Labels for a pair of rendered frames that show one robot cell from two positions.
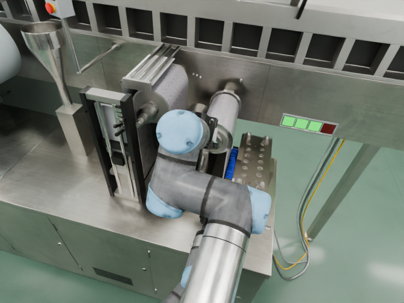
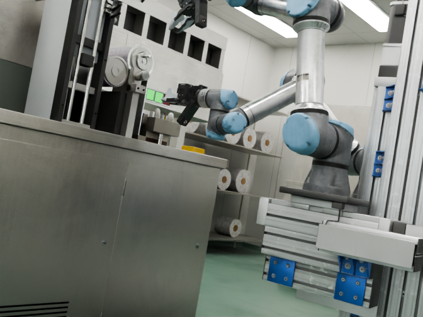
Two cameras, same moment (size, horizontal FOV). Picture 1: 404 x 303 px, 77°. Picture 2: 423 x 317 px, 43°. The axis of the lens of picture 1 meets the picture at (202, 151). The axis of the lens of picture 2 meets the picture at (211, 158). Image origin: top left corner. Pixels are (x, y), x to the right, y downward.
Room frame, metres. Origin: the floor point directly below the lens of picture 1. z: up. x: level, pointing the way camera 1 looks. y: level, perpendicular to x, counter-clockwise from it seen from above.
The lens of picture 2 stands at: (-0.69, 1.73, 0.79)
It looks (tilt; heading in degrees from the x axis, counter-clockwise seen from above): 3 degrees up; 300
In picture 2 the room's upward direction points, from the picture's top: 10 degrees clockwise
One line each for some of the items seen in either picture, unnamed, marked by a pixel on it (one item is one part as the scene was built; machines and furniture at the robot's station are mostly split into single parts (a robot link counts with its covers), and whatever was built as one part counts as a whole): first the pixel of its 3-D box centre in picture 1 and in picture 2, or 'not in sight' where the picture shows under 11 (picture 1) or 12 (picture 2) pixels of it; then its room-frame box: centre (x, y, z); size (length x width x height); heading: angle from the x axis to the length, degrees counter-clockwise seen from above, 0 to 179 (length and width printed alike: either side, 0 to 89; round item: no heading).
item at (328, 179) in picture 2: not in sight; (328, 178); (-0.16, 0.05, 0.87); 0.15 x 0.15 x 0.10
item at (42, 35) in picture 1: (44, 35); not in sight; (1.00, 0.64, 1.50); 0.14 x 0.14 x 0.06
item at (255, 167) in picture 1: (252, 165); (138, 124); (0.87, -0.25, 1.00); 0.40 x 0.16 x 0.06; 169
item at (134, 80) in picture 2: (199, 179); (133, 105); (0.72, 0.00, 1.05); 0.06 x 0.05 x 0.31; 169
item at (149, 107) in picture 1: (148, 112); not in sight; (0.77, 0.21, 1.33); 0.06 x 0.06 x 0.06; 79
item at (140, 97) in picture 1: (163, 91); not in sight; (0.93, 0.18, 1.33); 0.25 x 0.14 x 0.14; 169
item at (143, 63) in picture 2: (213, 140); (142, 61); (0.74, -0.04, 1.25); 0.07 x 0.02 x 0.07; 79
